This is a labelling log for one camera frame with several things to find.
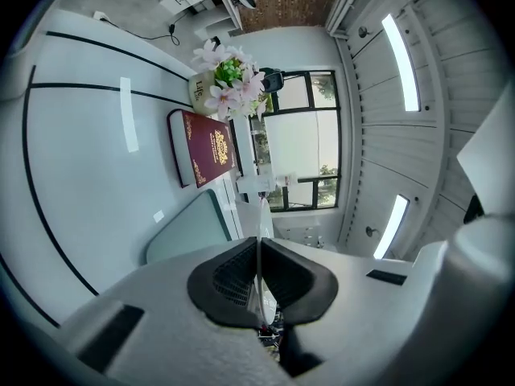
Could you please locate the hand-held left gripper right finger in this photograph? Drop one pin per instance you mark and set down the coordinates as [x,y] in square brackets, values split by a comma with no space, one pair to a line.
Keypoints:
[362,308]

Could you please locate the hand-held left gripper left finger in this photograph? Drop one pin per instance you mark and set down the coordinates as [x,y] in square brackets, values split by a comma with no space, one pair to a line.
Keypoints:
[169,320]

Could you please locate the white plate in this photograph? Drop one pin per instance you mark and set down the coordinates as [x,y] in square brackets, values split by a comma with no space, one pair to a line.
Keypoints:
[265,219]

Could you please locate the long ceiling light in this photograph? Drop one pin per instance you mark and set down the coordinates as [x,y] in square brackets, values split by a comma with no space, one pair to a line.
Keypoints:
[392,227]
[402,62]

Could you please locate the green glass tray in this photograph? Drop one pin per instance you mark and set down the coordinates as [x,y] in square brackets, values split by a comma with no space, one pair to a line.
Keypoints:
[189,227]

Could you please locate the white chair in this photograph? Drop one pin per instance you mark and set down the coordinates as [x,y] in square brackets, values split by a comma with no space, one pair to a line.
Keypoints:
[245,185]

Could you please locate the black framed window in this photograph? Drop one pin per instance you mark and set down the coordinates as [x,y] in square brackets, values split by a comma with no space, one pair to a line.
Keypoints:
[297,151]

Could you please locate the white table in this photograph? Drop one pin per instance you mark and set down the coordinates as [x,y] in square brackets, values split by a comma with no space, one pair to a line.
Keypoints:
[88,167]

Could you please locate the dark red book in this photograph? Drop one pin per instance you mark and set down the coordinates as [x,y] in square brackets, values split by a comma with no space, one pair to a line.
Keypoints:
[209,151]

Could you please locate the white tape strip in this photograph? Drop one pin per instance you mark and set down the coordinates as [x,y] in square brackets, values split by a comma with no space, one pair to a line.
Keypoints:
[129,115]

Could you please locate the pink flowers in pot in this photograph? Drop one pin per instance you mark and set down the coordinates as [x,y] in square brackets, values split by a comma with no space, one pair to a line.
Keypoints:
[229,83]

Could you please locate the white desk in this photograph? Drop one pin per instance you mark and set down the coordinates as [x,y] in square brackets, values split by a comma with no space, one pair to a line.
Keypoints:
[225,18]

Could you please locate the white power strip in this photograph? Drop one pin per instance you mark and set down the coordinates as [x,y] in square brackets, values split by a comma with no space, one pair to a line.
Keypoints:
[100,15]

